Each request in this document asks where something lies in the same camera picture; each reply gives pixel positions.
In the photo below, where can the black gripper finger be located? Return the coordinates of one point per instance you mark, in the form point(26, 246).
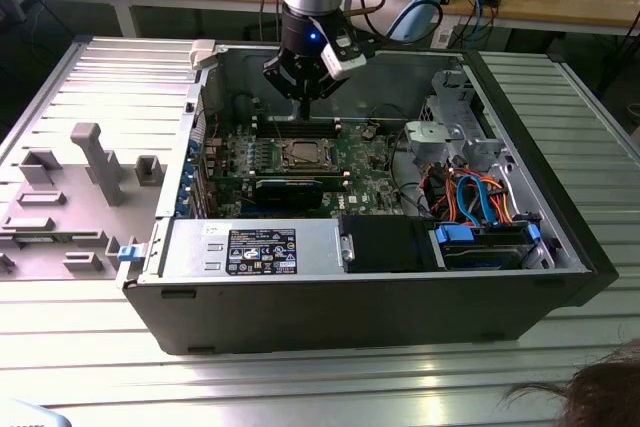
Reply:
point(277, 76)
point(330, 87)

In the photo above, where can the black drive bay cover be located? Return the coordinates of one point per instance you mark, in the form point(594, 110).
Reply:
point(385, 244)

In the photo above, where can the beige plastic case latch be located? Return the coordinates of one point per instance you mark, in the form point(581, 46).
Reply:
point(202, 54)

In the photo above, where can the green motherboard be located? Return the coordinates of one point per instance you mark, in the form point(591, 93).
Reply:
point(370, 182)

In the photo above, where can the black graphics card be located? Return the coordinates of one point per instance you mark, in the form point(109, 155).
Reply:
point(287, 194)

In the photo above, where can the silver metal drive cage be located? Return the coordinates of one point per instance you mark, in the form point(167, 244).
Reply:
point(440, 134)

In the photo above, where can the white label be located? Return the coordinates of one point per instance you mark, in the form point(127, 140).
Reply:
point(442, 38)

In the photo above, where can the silver power supply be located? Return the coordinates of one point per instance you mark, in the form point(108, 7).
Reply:
point(190, 247)

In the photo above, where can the hard disk in blue carrier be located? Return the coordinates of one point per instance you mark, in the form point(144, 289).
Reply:
point(452, 237)

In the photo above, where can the black PC case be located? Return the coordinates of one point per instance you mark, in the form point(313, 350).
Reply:
point(325, 317)

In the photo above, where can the blue plastic case latch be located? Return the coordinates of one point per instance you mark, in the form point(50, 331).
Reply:
point(129, 253)

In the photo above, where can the grey parts rack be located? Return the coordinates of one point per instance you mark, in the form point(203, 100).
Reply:
point(60, 257)

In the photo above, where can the person's dark-haired head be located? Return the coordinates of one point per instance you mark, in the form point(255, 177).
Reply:
point(610, 397)

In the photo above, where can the white rounded device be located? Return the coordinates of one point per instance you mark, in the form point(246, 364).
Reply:
point(30, 414)

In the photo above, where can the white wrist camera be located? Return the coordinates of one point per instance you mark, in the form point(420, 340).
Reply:
point(345, 64)

